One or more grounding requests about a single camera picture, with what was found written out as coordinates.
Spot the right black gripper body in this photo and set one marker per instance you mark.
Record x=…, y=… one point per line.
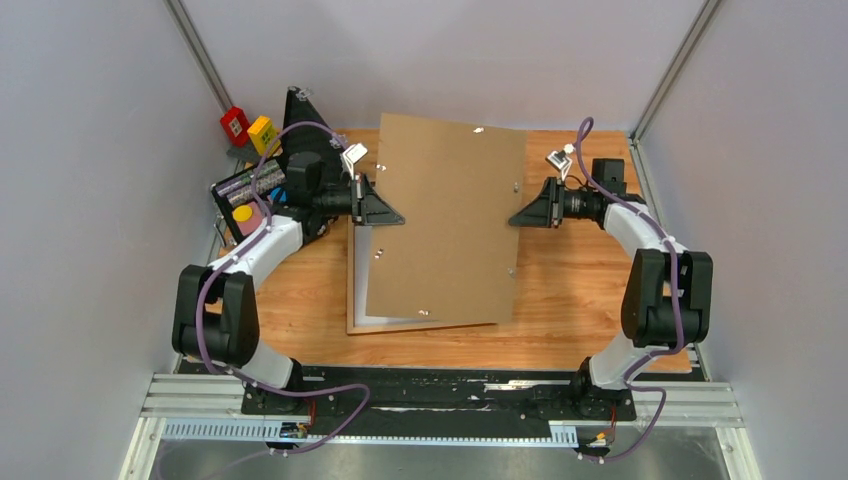
x=575, y=203

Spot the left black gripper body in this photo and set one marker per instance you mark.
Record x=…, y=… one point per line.
x=334, y=201

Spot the photo print white border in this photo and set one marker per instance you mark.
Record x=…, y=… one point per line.
x=358, y=322

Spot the wooden picture frame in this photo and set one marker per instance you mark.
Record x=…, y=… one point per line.
x=424, y=324

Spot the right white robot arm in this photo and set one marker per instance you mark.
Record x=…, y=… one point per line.
x=667, y=299

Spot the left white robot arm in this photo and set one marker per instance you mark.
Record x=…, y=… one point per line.
x=216, y=313

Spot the blue round disc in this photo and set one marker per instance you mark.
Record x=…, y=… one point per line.
x=278, y=196

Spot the yellow round disc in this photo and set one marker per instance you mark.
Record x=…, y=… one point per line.
x=243, y=213

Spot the black open toy case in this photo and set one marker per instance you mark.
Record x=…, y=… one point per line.
x=262, y=174

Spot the yellow toy house block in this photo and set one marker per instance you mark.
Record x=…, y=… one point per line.
x=264, y=136

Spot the red toy house block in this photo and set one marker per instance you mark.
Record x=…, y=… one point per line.
x=235, y=125

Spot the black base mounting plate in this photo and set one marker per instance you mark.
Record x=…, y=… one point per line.
x=434, y=402

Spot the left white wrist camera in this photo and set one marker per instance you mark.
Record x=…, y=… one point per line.
x=351, y=156

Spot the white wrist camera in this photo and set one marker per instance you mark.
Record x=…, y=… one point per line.
x=561, y=160
x=351, y=156

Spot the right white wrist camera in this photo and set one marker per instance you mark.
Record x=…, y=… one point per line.
x=561, y=160

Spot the aluminium rail frame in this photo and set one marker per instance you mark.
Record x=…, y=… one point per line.
x=194, y=406

